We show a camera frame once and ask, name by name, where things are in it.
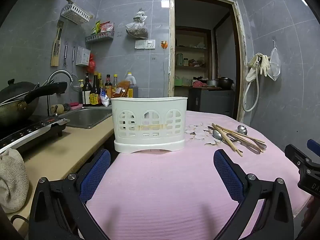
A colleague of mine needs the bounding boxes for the metal faucet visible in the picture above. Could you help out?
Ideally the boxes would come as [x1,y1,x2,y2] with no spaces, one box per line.
[47,70,74,116]

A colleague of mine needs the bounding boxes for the white shower hose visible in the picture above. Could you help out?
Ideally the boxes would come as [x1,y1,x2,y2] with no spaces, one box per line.
[242,55,261,112]

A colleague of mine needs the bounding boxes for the clear bag of dried goods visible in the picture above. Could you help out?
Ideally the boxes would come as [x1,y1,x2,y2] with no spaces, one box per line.
[125,9,149,39]

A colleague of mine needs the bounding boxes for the dark soy sauce bottle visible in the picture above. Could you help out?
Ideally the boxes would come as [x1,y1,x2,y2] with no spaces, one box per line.
[82,73,93,106]

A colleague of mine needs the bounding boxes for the black wok lid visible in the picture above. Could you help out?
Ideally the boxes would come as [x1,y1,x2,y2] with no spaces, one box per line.
[0,79,38,103]

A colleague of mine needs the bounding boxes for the metal peeler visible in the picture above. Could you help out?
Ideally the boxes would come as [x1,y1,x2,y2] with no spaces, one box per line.
[237,140,267,155]

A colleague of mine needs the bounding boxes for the black cooking pot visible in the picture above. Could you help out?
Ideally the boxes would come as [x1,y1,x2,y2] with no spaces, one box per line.
[217,77,234,89]

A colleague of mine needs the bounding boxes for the white box grater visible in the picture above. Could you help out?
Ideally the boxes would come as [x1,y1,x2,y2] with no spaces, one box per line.
[76,46,91,67]

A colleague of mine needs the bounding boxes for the metal spoon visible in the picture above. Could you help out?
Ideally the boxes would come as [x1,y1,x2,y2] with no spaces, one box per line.
[237,125,267,148]
[212,129,240,147]

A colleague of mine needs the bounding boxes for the cream rubber gloves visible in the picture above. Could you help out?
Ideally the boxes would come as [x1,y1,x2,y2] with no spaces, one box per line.
[246,53,271,82]

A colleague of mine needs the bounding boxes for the dark bottle yellow label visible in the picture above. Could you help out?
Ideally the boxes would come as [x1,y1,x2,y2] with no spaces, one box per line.
[90,72,101,106]

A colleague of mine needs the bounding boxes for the white plastic utensil holder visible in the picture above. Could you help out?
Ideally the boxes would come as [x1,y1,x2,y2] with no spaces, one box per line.
[110,97,188,153]

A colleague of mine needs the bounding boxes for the pink floral cloth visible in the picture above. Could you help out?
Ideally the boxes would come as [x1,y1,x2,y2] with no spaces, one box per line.
[86,110,310,240]

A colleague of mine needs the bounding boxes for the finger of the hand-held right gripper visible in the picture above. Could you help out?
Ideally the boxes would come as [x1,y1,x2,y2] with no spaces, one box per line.
[307,139,320,155]
[284,144,313,170]

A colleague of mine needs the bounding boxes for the white blue plastic bag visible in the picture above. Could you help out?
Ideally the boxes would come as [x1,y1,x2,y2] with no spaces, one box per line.
[100,88,111,107]

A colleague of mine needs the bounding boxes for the person's right hand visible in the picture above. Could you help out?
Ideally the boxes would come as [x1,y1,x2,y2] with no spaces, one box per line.
[301,197,320,228]

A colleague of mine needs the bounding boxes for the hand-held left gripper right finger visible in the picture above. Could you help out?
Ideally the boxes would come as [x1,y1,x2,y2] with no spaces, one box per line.
[213,149,295,240]

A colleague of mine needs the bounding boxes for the wooden knife holder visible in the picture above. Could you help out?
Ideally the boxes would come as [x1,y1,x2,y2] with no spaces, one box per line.
[51,20,65,67]

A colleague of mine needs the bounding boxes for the light bamboo chopstick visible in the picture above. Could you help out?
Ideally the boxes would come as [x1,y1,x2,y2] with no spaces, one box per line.
[225,132,262,148]
[220,129,238,153]
[222,127,260,145]
[221,129,264,153]

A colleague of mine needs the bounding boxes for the black induction cooker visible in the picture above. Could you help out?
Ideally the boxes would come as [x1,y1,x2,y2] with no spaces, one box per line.
[0,116,71,156]

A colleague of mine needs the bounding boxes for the white wall socket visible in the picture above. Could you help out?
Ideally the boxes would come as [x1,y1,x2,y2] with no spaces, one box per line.
[135,39,156,49]

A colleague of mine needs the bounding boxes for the steel sink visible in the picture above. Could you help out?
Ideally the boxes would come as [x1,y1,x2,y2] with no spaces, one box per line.
[58,106,113,129]

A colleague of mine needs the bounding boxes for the red cap sauce bottle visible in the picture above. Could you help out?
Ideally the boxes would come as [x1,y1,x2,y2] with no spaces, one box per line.
[105,74,113,99]

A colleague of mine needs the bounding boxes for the grey wall shelf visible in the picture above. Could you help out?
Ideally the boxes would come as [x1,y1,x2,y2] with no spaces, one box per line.
[85,31,115,43]

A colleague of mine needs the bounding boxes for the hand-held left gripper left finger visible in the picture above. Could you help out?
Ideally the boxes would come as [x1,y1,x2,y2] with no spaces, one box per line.
[28,148,112,240]

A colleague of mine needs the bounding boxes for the black wok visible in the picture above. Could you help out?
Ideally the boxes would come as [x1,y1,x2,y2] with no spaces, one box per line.
[0,82,68,127]

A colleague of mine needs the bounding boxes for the red plastic bag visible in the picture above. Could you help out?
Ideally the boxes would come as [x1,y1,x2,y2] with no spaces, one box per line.
[87,54,97,74]

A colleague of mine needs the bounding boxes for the beige towel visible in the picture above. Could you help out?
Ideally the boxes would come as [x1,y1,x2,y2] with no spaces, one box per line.
[0,148,29,214]

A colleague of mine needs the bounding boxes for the wooden shelf unit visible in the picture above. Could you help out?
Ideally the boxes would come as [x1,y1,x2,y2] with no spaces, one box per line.
[175,29,213,88]

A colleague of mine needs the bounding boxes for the black power cable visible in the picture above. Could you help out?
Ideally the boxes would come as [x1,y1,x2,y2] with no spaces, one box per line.
[10,214,31,228]

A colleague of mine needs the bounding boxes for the cooking oil jug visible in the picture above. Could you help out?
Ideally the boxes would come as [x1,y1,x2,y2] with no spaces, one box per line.
[124,72,139,98]

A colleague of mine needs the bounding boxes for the white wall basket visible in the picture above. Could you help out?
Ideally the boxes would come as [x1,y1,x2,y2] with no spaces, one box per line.
[61,4,91,25]

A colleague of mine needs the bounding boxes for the wooden door frame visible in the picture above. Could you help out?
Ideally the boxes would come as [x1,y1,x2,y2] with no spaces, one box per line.
[169,0,247,123]

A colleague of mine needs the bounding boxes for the clear plastic bag on hook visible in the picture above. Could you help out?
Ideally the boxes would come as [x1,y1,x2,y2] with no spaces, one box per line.
[268,46,281,81]

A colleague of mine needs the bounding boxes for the grey cabinet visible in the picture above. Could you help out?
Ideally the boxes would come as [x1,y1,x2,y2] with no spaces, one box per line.
[188,87,236,118]

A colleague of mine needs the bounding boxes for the dark wooden chopstick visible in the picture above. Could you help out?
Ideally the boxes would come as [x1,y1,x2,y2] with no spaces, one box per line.
[212,123,243,157]
[215,124,265,143]

